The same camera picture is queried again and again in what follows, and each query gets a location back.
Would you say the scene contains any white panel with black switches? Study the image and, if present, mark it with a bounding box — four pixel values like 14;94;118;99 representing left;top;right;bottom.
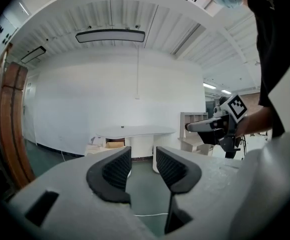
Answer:
0;14;18;46

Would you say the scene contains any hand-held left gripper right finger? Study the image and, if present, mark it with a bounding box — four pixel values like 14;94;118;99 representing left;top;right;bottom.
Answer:
156;146;202;194

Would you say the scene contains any long black-framed ceiling light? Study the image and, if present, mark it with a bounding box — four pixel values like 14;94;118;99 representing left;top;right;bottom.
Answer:
75;28;146;44

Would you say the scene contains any person's black shirt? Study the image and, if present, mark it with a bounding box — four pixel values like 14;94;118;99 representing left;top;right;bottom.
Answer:
237;0;290;138

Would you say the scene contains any open cardboard box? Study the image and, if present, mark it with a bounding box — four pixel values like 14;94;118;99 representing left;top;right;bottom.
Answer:
104;138;126;150

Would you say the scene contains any white open shelf unit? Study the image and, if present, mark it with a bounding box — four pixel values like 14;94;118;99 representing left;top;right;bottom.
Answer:
177;111;209;153

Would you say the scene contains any white door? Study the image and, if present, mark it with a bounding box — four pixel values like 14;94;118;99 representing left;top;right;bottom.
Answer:
22;74;39;145

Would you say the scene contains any white floor cable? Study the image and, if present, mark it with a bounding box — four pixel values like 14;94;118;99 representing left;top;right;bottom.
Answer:
134;212;170;217

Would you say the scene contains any person's left forearm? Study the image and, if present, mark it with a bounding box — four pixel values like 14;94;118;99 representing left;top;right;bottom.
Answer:
228;45;290;240

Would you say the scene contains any white wall conduit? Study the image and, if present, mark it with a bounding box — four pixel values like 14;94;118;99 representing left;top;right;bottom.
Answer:
134;41;141;100

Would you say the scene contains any white oval table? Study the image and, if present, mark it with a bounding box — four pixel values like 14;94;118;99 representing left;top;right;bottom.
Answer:
95;124;177;175

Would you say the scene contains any person's right forearm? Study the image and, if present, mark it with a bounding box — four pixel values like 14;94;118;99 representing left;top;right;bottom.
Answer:
236;104;273;139

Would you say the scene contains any small black-framed ceiling light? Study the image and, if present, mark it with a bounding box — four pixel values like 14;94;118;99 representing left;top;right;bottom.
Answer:
20;45;47;65

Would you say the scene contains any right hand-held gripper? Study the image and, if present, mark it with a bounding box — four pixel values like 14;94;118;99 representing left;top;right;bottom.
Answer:
186;93;248;153

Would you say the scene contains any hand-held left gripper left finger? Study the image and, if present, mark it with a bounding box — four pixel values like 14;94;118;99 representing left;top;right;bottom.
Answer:
85;146;132;204

